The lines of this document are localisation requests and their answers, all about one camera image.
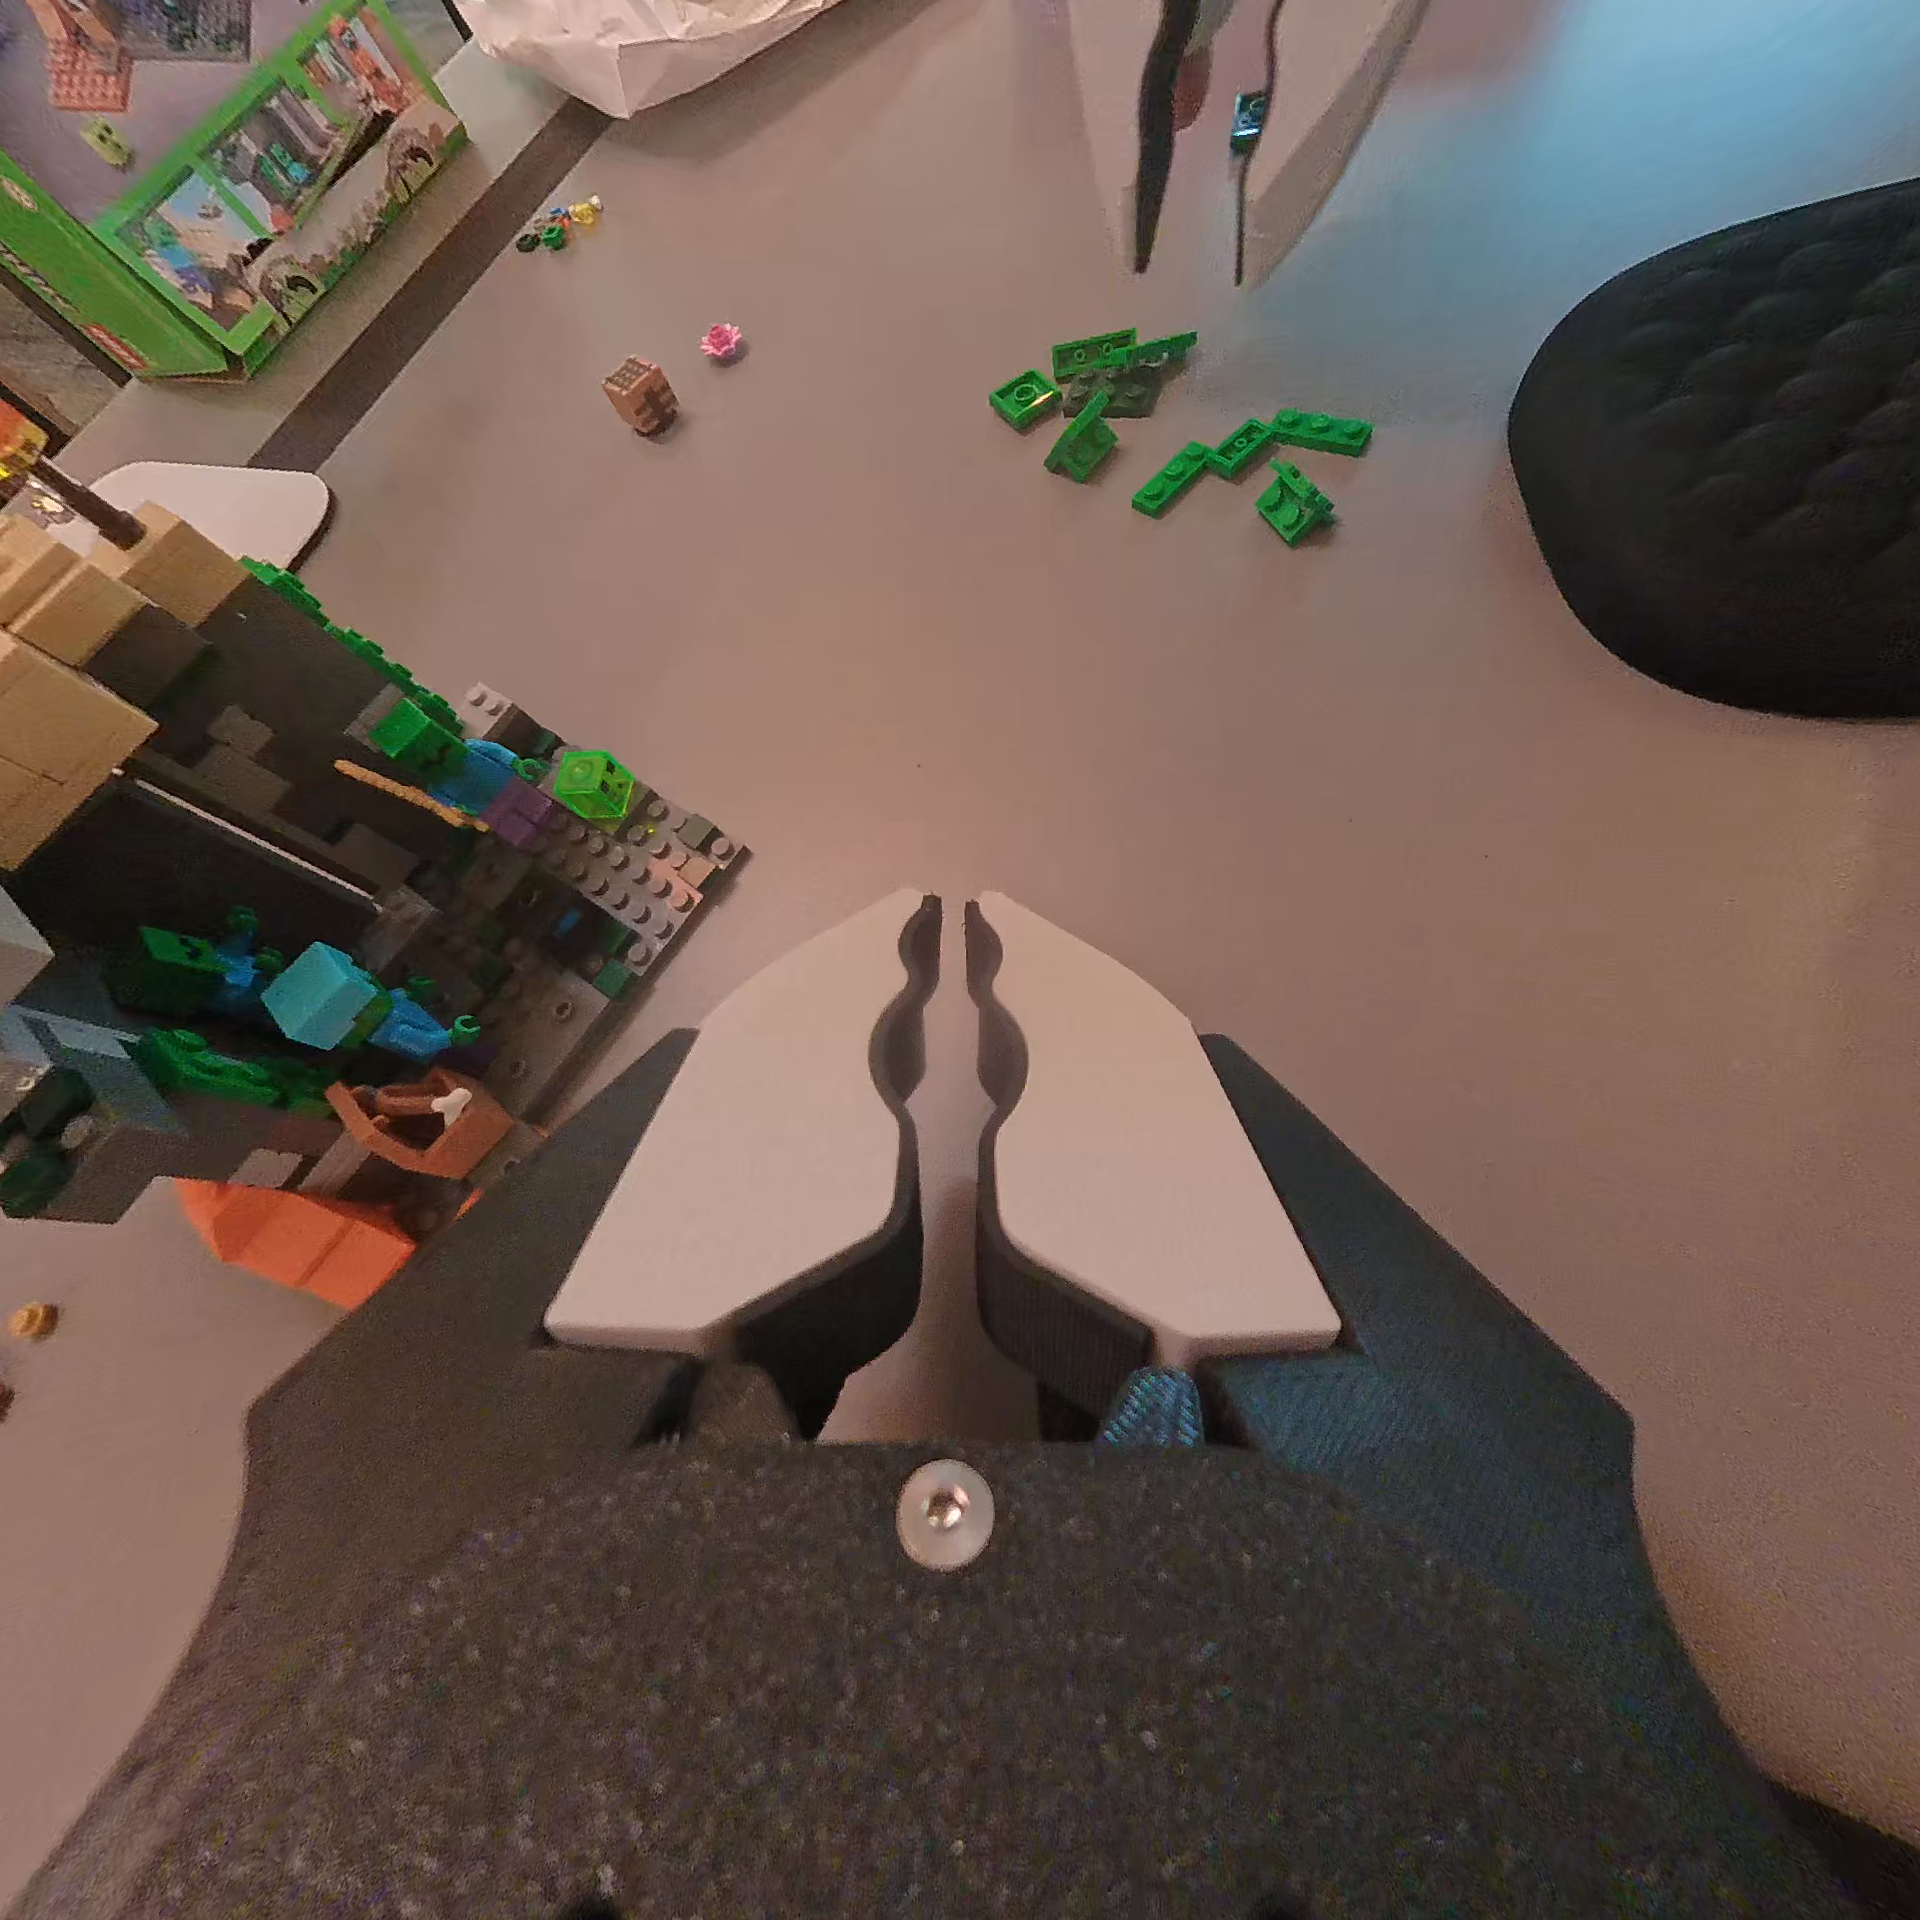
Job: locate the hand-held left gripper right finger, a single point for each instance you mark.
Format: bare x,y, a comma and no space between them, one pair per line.
1156,1184

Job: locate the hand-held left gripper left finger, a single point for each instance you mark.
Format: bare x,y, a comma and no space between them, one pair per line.
734,1171

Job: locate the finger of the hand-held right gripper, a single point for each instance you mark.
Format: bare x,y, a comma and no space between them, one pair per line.
1321,91
1103,91

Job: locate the green narrow plate brick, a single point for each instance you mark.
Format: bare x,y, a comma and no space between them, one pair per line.
1324,430
1243,447
1093,355

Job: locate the green bracket brick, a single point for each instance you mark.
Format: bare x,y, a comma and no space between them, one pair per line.
1085,447

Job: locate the small green brick piece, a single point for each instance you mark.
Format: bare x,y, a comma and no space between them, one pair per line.
1173,477

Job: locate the small green brick plate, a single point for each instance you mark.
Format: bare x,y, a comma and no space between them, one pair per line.
1300,506

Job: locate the pink flower brick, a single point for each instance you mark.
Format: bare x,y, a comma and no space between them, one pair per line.
723,342

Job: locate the toy brick model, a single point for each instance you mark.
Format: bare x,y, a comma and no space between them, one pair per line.
225,901

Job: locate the grey desk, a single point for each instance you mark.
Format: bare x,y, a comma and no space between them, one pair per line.
1202,750

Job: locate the person's right hand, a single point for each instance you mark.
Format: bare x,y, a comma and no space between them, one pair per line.
1189,91

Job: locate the green square tile brick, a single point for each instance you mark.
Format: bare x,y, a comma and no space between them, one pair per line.
1026,399

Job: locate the white paper bag pile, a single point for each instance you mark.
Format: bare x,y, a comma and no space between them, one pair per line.
629,37

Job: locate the black chair armrest pad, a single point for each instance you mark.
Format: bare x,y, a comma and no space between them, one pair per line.
1741,452

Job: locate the brown toy brick head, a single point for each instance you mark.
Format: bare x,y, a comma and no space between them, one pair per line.
641,394

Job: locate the cluster of small loose bricks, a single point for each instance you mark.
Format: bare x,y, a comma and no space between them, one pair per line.
557,224

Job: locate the small tan round brick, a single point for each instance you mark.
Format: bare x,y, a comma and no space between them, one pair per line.
31,1320

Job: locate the white book stand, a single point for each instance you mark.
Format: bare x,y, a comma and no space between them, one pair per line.
241,511

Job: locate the green toy set box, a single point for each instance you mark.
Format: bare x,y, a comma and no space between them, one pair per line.
181,181

